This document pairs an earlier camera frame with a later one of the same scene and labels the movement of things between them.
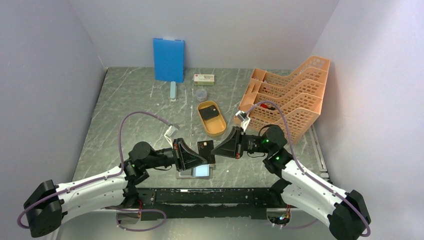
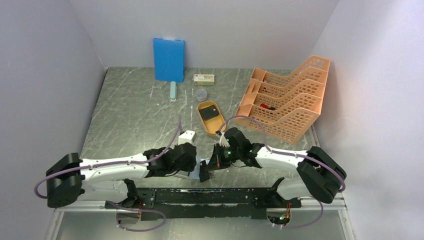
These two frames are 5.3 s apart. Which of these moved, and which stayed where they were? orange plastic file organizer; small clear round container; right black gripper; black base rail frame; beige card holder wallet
Moved: right black gripper
Stayed: beige card holder wallet; orange plastic file organizer; black base rail frame; small clear round container
